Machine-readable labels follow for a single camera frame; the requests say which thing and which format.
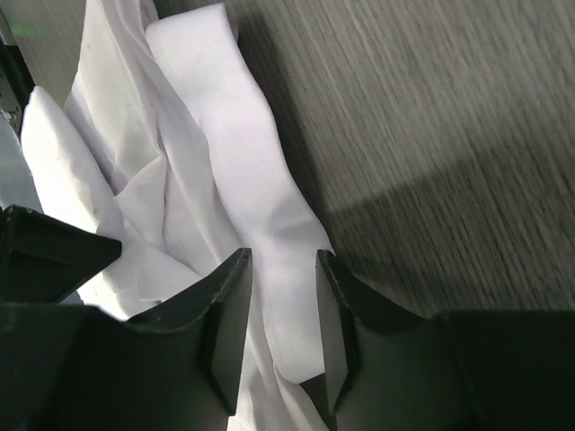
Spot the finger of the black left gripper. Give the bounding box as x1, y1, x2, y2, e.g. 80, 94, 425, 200
1, 205, 122, 303

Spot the white long sleeve shirt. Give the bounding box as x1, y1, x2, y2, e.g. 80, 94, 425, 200
21, 1, 331, 430

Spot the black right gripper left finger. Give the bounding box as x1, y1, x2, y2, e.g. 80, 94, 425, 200
1, 249, 252, 430

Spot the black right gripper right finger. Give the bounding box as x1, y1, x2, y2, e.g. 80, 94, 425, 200
316, 251, 574, 430

